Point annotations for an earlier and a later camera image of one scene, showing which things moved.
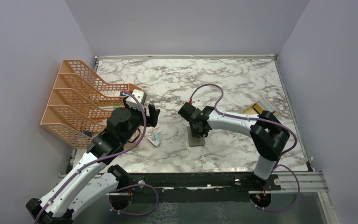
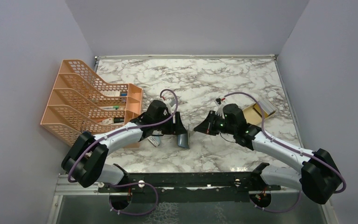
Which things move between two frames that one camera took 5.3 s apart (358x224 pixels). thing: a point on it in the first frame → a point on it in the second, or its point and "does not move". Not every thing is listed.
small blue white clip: x=155 y=139 does not move
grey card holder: x=194 y=141 → x=183 y=140
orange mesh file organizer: x=81 y=103 does not move
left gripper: x=151 y=120 → x=175 y=128
